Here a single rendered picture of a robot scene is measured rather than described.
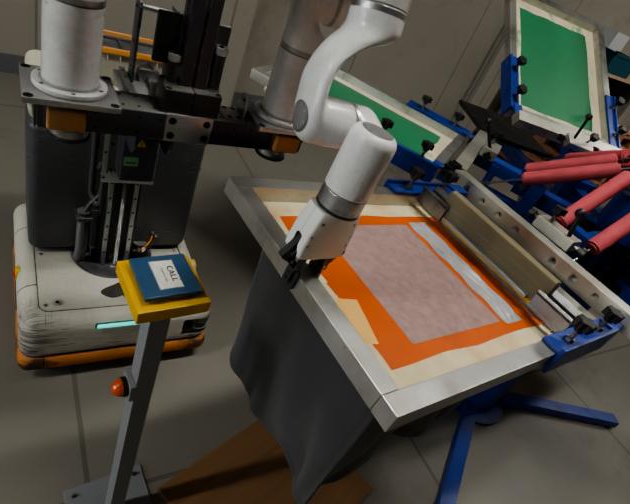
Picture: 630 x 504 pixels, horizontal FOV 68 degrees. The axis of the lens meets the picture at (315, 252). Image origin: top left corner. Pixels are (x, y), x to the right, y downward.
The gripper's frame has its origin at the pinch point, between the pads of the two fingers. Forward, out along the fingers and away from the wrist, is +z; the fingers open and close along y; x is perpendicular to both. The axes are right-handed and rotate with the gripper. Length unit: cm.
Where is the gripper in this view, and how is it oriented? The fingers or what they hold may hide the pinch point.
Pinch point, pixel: (301, 274)
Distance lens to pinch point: 83.0
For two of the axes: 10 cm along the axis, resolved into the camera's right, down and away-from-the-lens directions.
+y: -7.7, 0.4, -6.3
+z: -4.0, 7.5, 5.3
